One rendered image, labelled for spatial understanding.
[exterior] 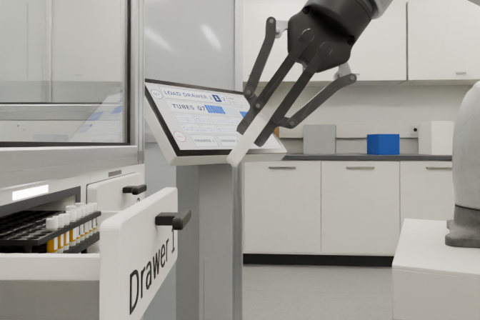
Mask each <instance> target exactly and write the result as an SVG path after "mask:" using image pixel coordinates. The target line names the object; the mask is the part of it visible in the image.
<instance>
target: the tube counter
mask: <svg viewBox="0 0 480 320"><path fill-rule="evenodd" d="M195 105H196V107H197V109H198V110H199V112H200V113H205V114H223V115H234V116H238V114H237V113H236V111H235V110H234V108H233V107H232V106H218V105H211V104H196V103H195Z"/></svg>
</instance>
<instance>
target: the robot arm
mask: <svg viewBox="0 0 480 320"><path fill-rule="evenodd" d="M392 1H393V0H308V1H307V2H306V3H305V5H304V7H303V8H302V9H301V11H300V12H298V13H297V14H294V15H293V16H291V17H290V19H289V20H276V19H275V18H274V17H273V16H270V17H268V18H267V20H266V26H265V38H264V41H263V44H262V45H261V48H260V51H259V54H258V56H257V58H256V61H255V63H254V66H253V69H252V70H251V73H250V76H249V79H248V81H247V83H246V86H245V88H244V98H245V99H246V100H247V102H248V103H249V106H250V108H249V110H248V112H247V113H246V115H245V116H244V118H243V119H242V120H241V122H240V123H239V125H238V126H237V128H236V131H237V132H239V133H240V134H241V135H242V137H241V138H240V140H239V141H238V143H237V144H236V146H235V147H234V148H233V150H232V151H231V153H230V154H229V155H228V156H227V158H226V160H225V161H226V163H228V164H231V166H232V167H235V168H236V167H237V165H238V164H239V162H240V161H241V160H242V158H243V157H244V155H245V154H246V152H247V151H248V150H249V148H250V147H251V145H252V144H253V143H254V144H256V145H257V146H258V147H259V148H260V147H262V146H263V145H264V144H265V143H266V141H267V140H268V138H269V137H270V136H271V134H272V133H273V132H274V130H275V128H277V127H279V126H280V127H284V128H287V129H293V128H295V127H296V126H298V125H299V124H300V123H301V122H302V121H303V120H304V119H305V118H306V117H308V116H309V115H310V114H311V113H312V112H314V111H315V110H316V109H317V108H318V107H320V106H321V105H322V104H323V103H324V102H325V101H326V100H327V99H328V98H330V97H331V96H332V95H333V94H334V93H336V92H337V91H338V90H339V89H342V88H344V87H347V86H350V85H351V84H353V83H355V82H356V80H357V76H356V74H353V73H352V72H351V69H350V67H349V64H348V60H349V59H350V56H351V50H352V47H353V45H354V44H355V43H356V41H357V40H358V39H359V37H360V36H361V35H362V33H363V32H364V30H365V29H366V27H367V26H368V25H369V23H370V22H371V20H374V19H378V18H379V17H381V16H382V15H383V14H384V12H385V11H386V10H387V8H388V7H389V5H390V4H391V2H392ZM467 1H470V2H471V3H473V4H476V5H478V6H480V0H467ZM286 30H287V51H288V55H287V57H286V58H285V59H284V61H283V63H282V64H281V66H280V67H279V68H278V69H277V71H276V72H275V74H274V75H273V76H272V78H271V79H270V81H269V82H268V84H267V85H266V86H265V87H264V89H263V91H262V92H261V93H260V94H259V96H258V97H257V96H256V94H255V91H256V88H257V86H258V83H259V80H260V78H261V75H262V73H263V71H264V68H265V66H266V63H267V61H268V58H269V55H270V53H271V50H272V48H273V45H274V41H275V39H279V38H281V35H282V33H283V32H284V31H286ZM295 63H299V64H301V65H302V66H303V67H304V68H305V69H304V71H303V72H302V74H301V75H300V77H299V78H298V79H297V81H296V82H295V84H294V85H293V86H292V88H291V89H290V91H289V92H288V94H287V95H286V96H285V98H284V100H283V101H282V102H281V103H280V105H279V106H278V108H277V109H276V111H275V112H274V113H273V115H272V116H271V118H270V119H269V118H268V117H266V116H264V115H263V114H262V113H261V112H260V111H261V110H262V109H263V108H264V106H265V105H266V103H267V102H268V100H269V99H270V98H271V96H272V95H273V94H274V92H275V91H276V90H277V88H278V87H279V85H280V84H281V82H282V81H283V80H284V78H285V77H286V75H287V74H288V73H289V71H290V70H291V68H292V67H293V66H294V64H295ZM335 67H339V70H338V71H337V72H336V73H335V74H334V76H333V78H334V81H332V82H331V83H330V84H328V85H327V86H326V87H325V88H323V89H322V90H321V91H320V92H319V93H318V94H317V95H316V96H315V97H313V98H312V99H311V100H310V101H309V102H307V103H306V104H305V105H304V106H303V107H301V108H300V109H299V110H298V111H297V112H296V113H295V114H294V115H293V116H291V117H290V118H289V117H285V115H286V113H287V112H288V110H289V109H290V108H291V106H292V105H293V103H294V102H295V101H296V99H297V98H298V96H299V95H300V93H301V92H302V91H303V89H304V88H305V86H306V85H307V84H308V82H309V81H310V79H311V78H312V76H313V75H314V74H315V73H321V72H323V71H326V70H329V69H332V68H335ZM452 176H453V185H454V201H455V205H454V219H450V220H447V221H446V227H447V228H448V229H449V230H450V233H448V234H447V235H445V244H446V245H447V246H453V247H464V248H478V249H480V81H478V82H476V83H475V84H474V86H473V87H472V88H471V89H470V90H469V91H468V92H467V93H466V96H465V97H464V100H463V101H462V103H461V106H460V109H459V112H458V114H457V118H456V122H455V127H454V136H453V146H452Z"/></svg>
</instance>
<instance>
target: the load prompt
mask: <svg viewBox="0 0 480 320"><path fill-rule="evenodd" d="M159 88H160V90H161V92H162V94H163V95H164V98H168V99H181V100H188V101H202V102H209V103H217V104H230V105H231V103H230V102H229V100H228V99H227V97H226V96H225V94H215V93H209V92H203V91H192V90H186V89H175V88H169V87H163V86H159Z"/></svg>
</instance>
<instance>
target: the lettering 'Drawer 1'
mask: <svg viewBox="0 0 480 320"><path fill-rule="evenodd" d="M171 232H173V250H172V253H173V252H174V250H175V247H174V230H173V228H172V230H171ZM168 241H169V238H168V239H167V240H166V261H167V244H168ZM163 248H164V253H163V254H162V250H163ZM164 255H165V245H164V244H163V245H162V248H161V267H162V268H163V267H164V264H165V260H164V263H162V258H163V257H164ZM159 258H160V249H159ZM149 265H150V270H149V272H148V274H147V276H146V289H147V290H148V289H149V287H150V285H151V262H150V261H149V262H148V264H147V265H146V267H144V269H143V270H142V271H141V299H142V297H143V275H144V271H146V270H147V269H148V266H149ZM153 265H154V279H155V278H156V265H157V275H158V274H159V261H158V255H157V253H156V262H155V263H154V256H153ZM134 274H136V277H137V295H136V301H135V303H134V305H133V306H132V277H133V276H134ZM149 274H150V281H149V285H148V277H149ZM138 297H139V272H138V270H136V269H135V270H134V271H133V272H132V273H131V274H130V315H131V313H132V312H133V310H134V309H135V307H136V304H137V301H138Z"/></svg>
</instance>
